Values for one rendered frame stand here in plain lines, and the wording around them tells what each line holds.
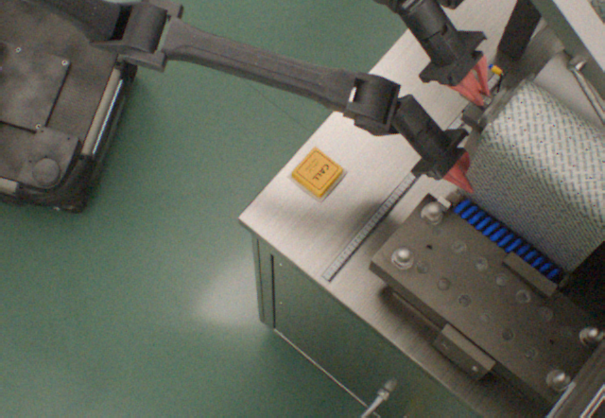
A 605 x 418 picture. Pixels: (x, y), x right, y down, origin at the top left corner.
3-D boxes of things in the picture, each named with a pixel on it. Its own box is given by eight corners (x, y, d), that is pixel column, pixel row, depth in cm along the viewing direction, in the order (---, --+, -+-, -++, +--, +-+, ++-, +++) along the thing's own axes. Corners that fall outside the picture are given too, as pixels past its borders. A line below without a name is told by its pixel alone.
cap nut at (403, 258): (400, 244, 179) (403, 236, 174) (417, 257, 178) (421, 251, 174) (387, 260, 178) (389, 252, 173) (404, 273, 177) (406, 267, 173)
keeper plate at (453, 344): (439, 336, 186) (447, 322, 175) (484, 373, 184) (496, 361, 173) (429, 346, 185) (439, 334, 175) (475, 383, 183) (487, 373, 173)
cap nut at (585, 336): (587, 322, 175) (595, 316, 170) (606, 336, 174) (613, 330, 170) (575, 339, 174) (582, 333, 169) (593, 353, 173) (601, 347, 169)
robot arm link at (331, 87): (120, 53, 165) (141, -10, 167) (124, 62, 171) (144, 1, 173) (381, 132, 167) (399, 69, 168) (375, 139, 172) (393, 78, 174)
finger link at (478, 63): (453, 117, 164) (422, 75, 160) (480, 85, 166) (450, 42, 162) (481, 122, 159) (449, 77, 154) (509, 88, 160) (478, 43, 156)
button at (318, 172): (315, 149, 198) (315, 145, 196) (343, 172, 197) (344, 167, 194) (290, 176, 196) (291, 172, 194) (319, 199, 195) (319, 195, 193)
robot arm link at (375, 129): (358, 122, 167) (373, 72, 169) (325, 127, 178) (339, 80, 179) (419, 148, 172) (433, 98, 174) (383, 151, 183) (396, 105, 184)
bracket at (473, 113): (456, 143, 199) (486, 72, 170) (483, 163, 198) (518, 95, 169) (440, 161, 198) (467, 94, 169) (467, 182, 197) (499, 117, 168)
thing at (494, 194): (458, 190, 184) (476, 152, 167) (568, 274, 179) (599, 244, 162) (457, 193, 184) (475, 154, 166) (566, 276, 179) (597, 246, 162)
